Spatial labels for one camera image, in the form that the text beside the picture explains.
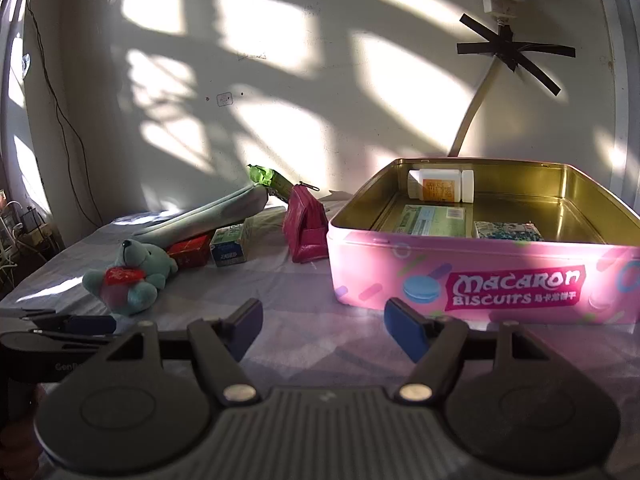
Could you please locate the grey-green pencil case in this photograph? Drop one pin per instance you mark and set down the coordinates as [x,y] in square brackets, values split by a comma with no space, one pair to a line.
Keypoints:
[215,212]

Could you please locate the window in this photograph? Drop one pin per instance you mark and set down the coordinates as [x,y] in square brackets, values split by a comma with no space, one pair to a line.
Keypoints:
[15,60]

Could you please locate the green snack packet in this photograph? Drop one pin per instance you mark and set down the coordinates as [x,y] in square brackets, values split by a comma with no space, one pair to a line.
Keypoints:
[262,175]

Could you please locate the small wall sticker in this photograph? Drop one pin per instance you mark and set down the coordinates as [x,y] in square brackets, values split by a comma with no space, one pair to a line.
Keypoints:
[225,99]

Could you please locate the small red box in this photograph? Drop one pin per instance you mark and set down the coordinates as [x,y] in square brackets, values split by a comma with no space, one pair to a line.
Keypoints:
[190,252]

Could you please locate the beige power strip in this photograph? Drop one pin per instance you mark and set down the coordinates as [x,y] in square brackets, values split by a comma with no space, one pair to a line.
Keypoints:
[35,232]

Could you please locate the magenta wallet pouch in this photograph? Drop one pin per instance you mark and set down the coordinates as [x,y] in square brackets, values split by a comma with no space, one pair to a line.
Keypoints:
[305,225]

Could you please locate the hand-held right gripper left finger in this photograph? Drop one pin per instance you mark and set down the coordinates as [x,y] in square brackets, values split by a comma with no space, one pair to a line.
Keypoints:
[246,322]

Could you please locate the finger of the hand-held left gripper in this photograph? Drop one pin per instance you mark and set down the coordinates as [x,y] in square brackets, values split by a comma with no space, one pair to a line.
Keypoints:
[90,325]
[40,355]

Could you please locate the teal teddy bear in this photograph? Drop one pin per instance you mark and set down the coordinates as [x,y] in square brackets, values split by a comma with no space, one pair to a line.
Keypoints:
[135,260]

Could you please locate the black tape cross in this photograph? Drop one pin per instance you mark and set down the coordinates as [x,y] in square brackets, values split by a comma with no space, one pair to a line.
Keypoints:
[510,50]

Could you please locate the white pill bottle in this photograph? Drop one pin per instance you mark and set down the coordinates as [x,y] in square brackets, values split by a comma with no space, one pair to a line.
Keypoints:
[440,187]

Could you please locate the pink biscuit tin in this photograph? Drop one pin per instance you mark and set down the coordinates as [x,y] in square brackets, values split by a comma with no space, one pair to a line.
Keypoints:
[380,270]

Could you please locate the flat green box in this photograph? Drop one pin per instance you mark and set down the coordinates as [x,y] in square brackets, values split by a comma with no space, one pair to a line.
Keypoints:
[430,220]

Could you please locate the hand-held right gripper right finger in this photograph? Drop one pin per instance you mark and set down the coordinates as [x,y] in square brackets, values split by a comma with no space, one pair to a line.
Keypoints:
[402,332]

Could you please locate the green and white carton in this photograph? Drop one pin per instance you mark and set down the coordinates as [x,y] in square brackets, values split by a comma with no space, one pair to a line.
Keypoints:
[227,247]

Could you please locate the blue-green patterned box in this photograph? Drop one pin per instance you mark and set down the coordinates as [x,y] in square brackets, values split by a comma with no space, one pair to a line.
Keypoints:
[505,231]

